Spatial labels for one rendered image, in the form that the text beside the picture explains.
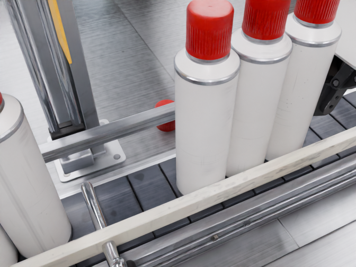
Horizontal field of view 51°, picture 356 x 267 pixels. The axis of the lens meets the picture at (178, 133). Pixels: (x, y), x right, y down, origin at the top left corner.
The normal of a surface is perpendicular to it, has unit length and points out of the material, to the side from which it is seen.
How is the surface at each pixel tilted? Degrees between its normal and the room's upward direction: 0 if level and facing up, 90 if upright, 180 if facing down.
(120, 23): 0
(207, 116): 90
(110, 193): 0
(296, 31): 42
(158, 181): 0
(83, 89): 90
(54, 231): 90
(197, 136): 90
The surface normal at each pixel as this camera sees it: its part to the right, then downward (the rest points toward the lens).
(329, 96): -0.85, 0.06
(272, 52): 0.11, -0.04
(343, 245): 0.00, -0.70
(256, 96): -0.08, 0.72
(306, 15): -0.68, 0.53
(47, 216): 0.78, 0.44
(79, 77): 0.43, 0.65
